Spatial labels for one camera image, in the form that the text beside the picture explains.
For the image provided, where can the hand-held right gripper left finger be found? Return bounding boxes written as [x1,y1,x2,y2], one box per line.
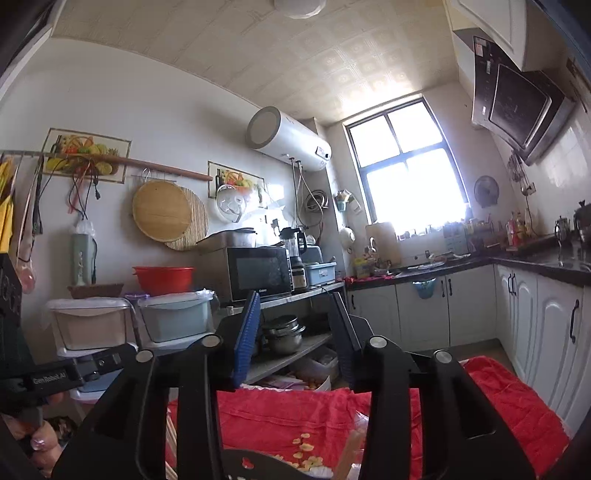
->
[52,291,262,480]

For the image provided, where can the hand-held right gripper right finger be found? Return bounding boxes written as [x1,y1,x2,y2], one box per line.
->
[324,291,537,480]

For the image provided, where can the bamboo chopstick pair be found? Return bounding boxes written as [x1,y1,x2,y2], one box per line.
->
[164,405,179,480]
[332,408,370,480]

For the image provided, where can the person's left hand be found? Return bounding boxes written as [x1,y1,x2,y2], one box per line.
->
[9,392,68,478]

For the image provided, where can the steel cooking pot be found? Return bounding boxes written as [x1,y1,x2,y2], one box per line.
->
[261,315,306,355]

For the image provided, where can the dark patterned bag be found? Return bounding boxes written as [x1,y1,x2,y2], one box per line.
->
[46,414,80,445]

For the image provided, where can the metal shelf rack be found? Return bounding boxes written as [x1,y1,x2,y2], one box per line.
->
[215,281,347,384]

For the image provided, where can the box of packaged food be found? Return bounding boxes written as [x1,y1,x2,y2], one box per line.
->
[259,357,334,392]

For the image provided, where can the black microwave oven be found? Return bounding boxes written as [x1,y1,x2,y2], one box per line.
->
[226,246,294,303]

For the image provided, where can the beige blue pink drawer unit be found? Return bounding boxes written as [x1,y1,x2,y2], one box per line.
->
[45,296,139,407]

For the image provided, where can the grey-blue plastic drawer unit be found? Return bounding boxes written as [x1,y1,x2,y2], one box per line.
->
[137,291,216,354]

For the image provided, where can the red floral tablecloth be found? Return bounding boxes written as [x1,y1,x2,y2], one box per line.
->
[166,355,571,480]

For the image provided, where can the grey storage box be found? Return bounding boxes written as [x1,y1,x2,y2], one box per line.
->
[197,228,258,259]

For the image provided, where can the beige cutting board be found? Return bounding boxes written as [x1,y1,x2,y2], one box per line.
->
[366,222,402,268]

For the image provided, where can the brown wicker basket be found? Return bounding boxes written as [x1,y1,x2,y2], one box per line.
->
[68,283,124,300]

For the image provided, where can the black blender jug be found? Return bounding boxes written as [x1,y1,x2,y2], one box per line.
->
[279,227,308,291]

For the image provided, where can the red plastic basin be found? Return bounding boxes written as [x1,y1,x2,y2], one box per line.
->
[132,266,195,296]

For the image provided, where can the pink mesh bag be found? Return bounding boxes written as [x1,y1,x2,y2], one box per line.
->
[16,258,37,294]

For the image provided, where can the round reed mat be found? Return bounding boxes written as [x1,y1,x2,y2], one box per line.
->
[164,187,209,251]

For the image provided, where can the kitchen counter with white cabinets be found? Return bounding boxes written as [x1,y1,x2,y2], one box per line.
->
[345,233,591,418]

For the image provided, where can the clear plastic food cover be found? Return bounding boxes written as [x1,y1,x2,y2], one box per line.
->
[216,185,247,223]

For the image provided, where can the round bamboo board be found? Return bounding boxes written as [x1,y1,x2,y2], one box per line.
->
[132,180,192,241]

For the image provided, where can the kitchen window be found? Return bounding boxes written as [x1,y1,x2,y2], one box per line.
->
[342,95,472,232]

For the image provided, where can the yellow cloth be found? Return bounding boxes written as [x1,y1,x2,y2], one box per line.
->
[0,157,17,254]

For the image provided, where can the white water heater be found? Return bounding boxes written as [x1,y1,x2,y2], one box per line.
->
[246,106,333,172]

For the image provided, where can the cluster of condiment bottles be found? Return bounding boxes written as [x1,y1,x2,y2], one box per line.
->
[505,211,533,249]

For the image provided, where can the small round fan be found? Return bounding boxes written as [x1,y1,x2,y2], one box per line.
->
[474,174,500,204]

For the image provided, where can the long wooden rolling pin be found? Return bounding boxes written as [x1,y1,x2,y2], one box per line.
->
[44,151,214,182]

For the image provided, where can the black range hood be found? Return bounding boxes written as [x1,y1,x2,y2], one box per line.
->
[471,37,578,166]

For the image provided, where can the white ceiling lamp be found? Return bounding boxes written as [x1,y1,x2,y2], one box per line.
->
[274,0,326,19]

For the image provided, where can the coiled grey hose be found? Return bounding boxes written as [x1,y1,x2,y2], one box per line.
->
[304,188,330,216]

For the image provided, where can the fruit wall poster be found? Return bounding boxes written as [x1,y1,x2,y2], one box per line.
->
[41,128,132,184]
[208,161,266,204]

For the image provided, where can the hanging red and black cables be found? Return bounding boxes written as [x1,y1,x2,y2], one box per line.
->
[68,159,102,220]

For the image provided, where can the white wall cabinet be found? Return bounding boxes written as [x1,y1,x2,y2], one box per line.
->
[445,0,541,72]

